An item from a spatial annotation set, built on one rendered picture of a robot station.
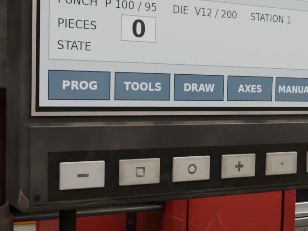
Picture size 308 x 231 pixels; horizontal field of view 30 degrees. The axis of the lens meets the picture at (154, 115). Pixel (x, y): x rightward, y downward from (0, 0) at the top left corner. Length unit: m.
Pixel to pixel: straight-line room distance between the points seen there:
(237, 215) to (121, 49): 0.57
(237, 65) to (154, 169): 0.12
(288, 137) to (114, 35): 0.20
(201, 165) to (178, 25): 0.12
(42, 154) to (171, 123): 0.11
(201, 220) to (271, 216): 0.14
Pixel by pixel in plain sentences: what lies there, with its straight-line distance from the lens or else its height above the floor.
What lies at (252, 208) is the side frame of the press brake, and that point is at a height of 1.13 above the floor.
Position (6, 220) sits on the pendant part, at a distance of 0.59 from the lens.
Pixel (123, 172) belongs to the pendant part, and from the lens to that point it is 0.47.
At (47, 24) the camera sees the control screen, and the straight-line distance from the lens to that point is 0.45.
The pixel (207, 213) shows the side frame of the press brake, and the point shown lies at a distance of 0.95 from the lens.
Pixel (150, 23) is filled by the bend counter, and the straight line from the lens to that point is 0.48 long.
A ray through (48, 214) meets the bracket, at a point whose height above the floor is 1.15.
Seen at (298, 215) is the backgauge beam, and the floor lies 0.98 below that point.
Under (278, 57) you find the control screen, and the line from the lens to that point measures 0.55.
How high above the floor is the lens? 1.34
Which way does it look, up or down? 3 degrees down
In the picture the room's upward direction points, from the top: 1 degrees clockwise
